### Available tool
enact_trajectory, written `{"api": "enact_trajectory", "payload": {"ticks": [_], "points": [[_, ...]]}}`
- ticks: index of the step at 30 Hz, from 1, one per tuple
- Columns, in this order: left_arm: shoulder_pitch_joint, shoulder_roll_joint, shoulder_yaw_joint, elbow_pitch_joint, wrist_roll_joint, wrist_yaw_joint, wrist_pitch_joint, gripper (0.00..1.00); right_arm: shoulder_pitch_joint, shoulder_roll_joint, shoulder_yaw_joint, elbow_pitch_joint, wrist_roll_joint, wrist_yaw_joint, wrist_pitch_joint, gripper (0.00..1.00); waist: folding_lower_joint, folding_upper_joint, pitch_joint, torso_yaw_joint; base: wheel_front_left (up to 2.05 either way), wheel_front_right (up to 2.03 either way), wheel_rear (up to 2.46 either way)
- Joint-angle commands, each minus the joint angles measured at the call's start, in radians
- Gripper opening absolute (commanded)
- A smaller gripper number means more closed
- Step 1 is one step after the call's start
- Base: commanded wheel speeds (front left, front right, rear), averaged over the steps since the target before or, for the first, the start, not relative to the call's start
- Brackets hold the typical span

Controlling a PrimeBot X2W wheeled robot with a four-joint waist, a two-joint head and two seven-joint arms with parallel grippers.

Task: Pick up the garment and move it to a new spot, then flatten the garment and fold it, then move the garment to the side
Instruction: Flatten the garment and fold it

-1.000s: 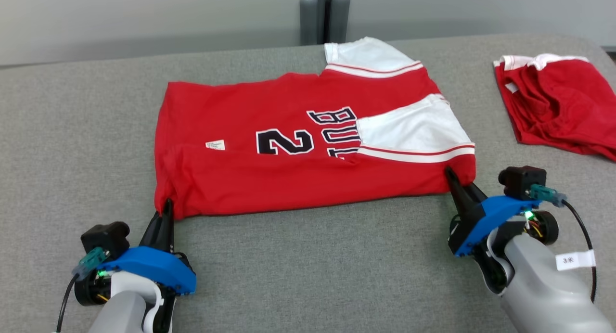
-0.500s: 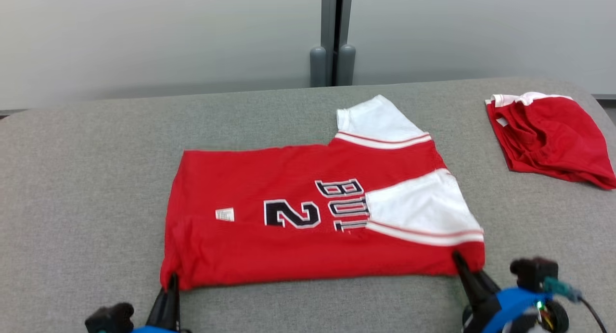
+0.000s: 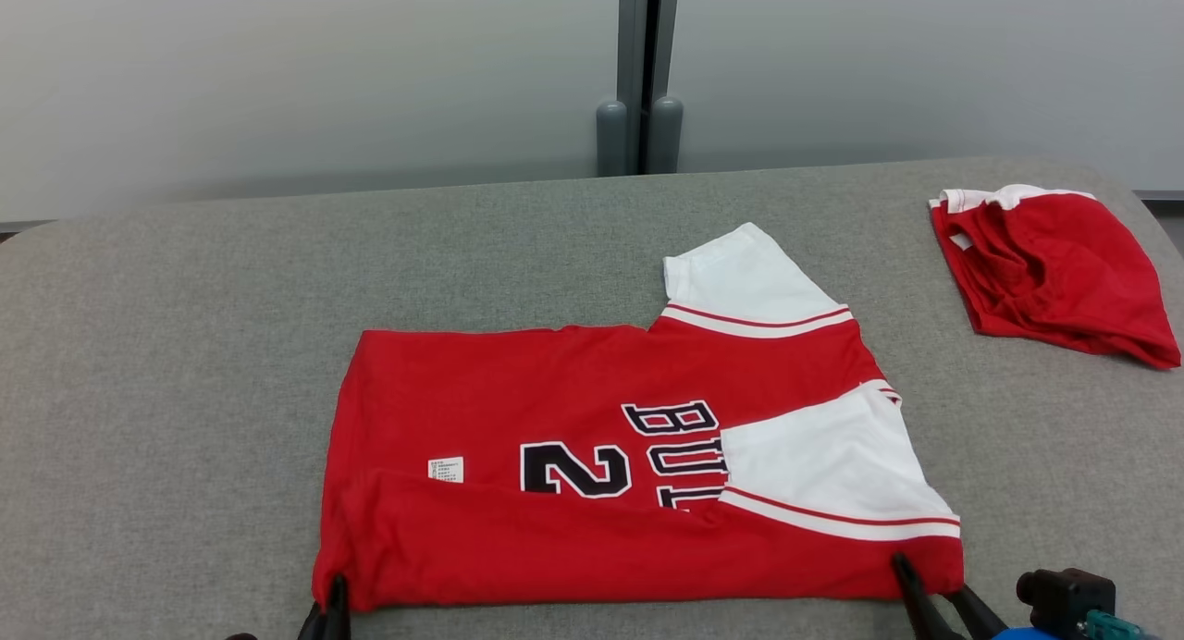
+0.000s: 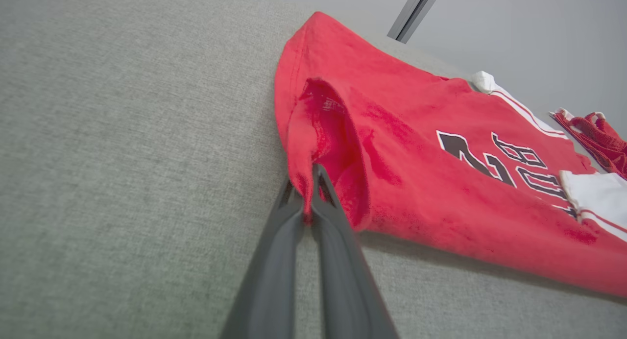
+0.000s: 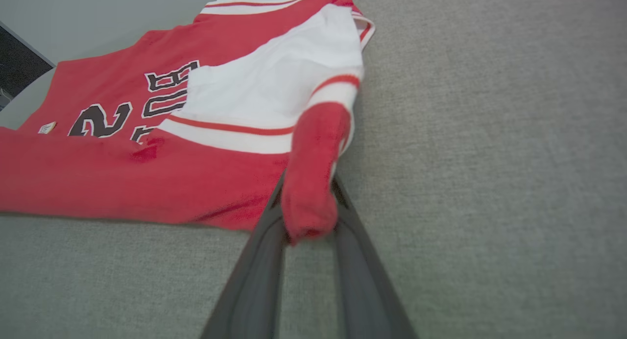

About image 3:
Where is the grey fabric padded surface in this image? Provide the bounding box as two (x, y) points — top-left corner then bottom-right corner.
(0, 157), (1184, 640)

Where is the grey cylindrical post bumper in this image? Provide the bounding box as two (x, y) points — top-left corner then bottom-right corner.
(596, 99), (629, 178)
(647, 95), (685, 175)

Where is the grey metal partition frame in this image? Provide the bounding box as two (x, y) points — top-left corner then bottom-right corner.
(617, 0), (683, 175)

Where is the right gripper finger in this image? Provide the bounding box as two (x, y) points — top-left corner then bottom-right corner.
(891, 554), (964, 640)
(943, 585), (1010, 640)

